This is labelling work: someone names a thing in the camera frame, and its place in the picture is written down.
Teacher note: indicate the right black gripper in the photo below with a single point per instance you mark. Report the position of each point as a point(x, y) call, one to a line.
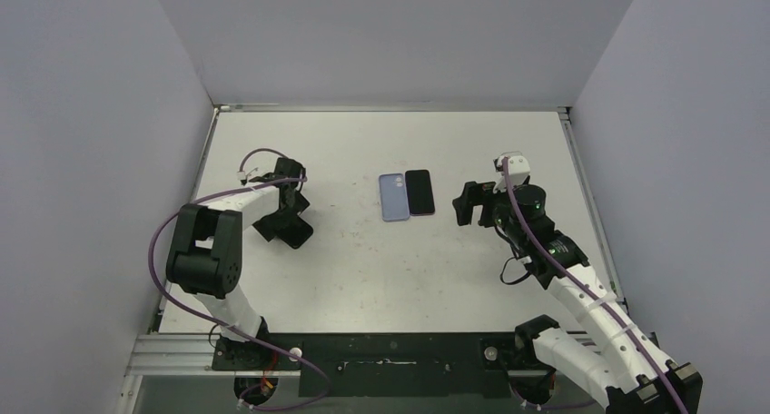
point(477, 200)

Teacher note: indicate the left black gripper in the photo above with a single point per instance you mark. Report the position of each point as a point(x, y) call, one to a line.
point(264, 228)

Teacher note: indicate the clear lilac phone case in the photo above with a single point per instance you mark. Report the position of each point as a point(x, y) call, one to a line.
point(394, 202)

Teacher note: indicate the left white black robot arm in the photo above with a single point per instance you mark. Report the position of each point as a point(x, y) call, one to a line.
point(205, 256)

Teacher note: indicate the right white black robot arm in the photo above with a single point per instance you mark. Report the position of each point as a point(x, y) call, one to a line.
point(626, 372)

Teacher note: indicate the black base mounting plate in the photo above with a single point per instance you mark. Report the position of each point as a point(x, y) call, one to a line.
point(399, 364)

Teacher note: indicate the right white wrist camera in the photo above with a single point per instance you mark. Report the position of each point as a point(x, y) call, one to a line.
point(514, 169)

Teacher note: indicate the aluminium table frame rail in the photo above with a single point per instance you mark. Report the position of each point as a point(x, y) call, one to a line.
point(176, 363)

